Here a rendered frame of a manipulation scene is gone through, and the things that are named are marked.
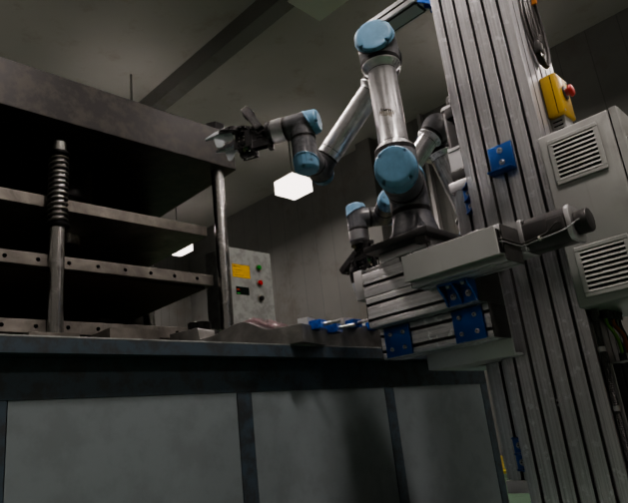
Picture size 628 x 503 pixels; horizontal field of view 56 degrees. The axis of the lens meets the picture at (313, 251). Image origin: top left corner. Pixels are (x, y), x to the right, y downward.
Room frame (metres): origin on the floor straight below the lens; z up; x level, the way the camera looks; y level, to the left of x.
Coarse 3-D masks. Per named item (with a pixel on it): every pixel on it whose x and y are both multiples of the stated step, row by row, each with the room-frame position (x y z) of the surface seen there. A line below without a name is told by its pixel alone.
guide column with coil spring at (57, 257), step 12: (60, 144) 2.07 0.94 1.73; (60, 168) 2.07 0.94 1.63; (60, 180) 2.07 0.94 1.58; (60, 204) 2.07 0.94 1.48; (60, 216) 2.07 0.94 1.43; (60, 228) 2.07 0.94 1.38; (60, 240) 2.08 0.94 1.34; (60, 252) 2.08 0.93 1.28; (60, 264) 2.08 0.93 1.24; (48, 276) 2.08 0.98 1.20; (60, 276) 2.08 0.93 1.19; (48, 288) 2.07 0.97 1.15; (60, 288) 2.08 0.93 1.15; (48, 300) 2.07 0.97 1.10; (60, 300) 2.08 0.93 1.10; (48, 312) 2.07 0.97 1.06; (60, 312) 2.08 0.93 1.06; (48, 324) 2.07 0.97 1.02; (60, 324) 2.08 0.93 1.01
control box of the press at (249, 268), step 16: (208, 256) 2.84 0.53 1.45; (240, 256) 2.82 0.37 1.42; (256, 256) 2.89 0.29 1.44; (208, 272) 2.84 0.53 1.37; (240, 272) 2.81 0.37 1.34; (256, 272) 2.89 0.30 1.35; (208, 288) 2.85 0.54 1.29; (240, 288) 2.81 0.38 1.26; (256, 288) 2.88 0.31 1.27; (272, 288) 2.95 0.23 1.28; (208, 304) 2.85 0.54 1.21; (240, 304) 2.80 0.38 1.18; (256, 304) 2.87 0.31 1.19; (272, 304) 2.95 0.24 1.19; (240, 320) 2.80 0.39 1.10
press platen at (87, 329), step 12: (0, 324) 2.00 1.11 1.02; (12, 324) 2.01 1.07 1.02; (24, 324) 2.04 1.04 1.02; (36, 324) 2.07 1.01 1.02; (72, 324) 2.16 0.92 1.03; (84, 324) 2.19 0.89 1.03; (96, 324) 2.22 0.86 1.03; (108, 324) 2.26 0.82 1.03; (120, 324) 2.29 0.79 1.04; (132, 324) 2.33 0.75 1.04; (168, 336) 2.45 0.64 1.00
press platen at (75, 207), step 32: (0, 192) 1.99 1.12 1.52; (0, 224) 2.22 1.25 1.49; (32, 224) 2.26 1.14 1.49; (96, 224) 2.34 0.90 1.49; (128, 224) 2.38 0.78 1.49; (160, 224) 2.47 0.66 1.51; (192, 224) 2.59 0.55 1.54; (96, 256) 2.76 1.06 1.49; (128, 256) 2.82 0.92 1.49; (160, 256) 2.87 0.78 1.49
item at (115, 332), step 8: (112, 328) 1.56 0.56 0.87; (120, 328) 1.57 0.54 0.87; (128, 328) 1.59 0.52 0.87; (136, 328) 1.61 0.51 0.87; (88, 336) 1.64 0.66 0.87; (96, 336) 1.61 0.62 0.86; (104, 336) 1.57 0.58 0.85; (112, 336) 1.56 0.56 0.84; (120, 336) 1.57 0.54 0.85; (128, 336) 1.59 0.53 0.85; (136, 336) 1.61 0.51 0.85; (144, 336) 1.62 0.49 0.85; (152, 336) 1.64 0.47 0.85
